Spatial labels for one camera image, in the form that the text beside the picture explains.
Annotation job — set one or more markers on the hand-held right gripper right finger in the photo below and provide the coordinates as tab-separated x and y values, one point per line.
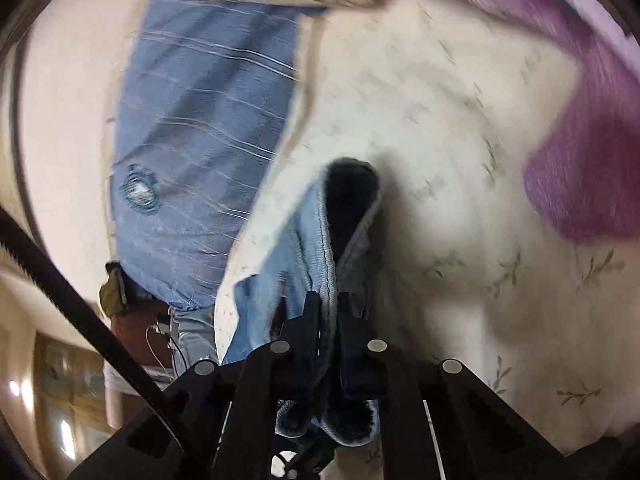
350	330

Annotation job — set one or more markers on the wooden framed window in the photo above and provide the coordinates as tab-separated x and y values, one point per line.
70	395

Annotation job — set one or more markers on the white floral bedsheet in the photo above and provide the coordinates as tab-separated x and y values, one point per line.
450	135

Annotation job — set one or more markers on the blue striped cloth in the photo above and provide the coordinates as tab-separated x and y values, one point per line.
200	135

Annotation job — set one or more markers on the blue denim pants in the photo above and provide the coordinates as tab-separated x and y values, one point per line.
310	240

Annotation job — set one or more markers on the purple blanket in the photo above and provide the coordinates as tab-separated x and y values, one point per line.
590	160

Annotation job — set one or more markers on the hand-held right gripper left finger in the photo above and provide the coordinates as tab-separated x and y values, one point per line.
311	320

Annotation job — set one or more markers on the olive green pouch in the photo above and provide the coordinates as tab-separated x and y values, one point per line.
111	290

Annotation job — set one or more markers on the light grey cloth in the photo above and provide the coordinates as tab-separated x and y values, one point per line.
192	332

